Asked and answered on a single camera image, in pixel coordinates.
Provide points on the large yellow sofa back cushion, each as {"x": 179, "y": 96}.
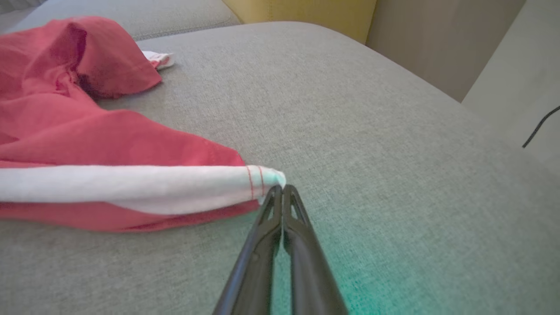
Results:
{"x": 306, "y": 17}

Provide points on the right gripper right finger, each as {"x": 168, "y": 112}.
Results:
{"x": 313, "y": 284}

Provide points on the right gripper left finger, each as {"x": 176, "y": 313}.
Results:
{"x": 251, "y": 280}

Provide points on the red basketball shorts white stripes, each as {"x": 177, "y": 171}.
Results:
{"x": 87, "y": 135}

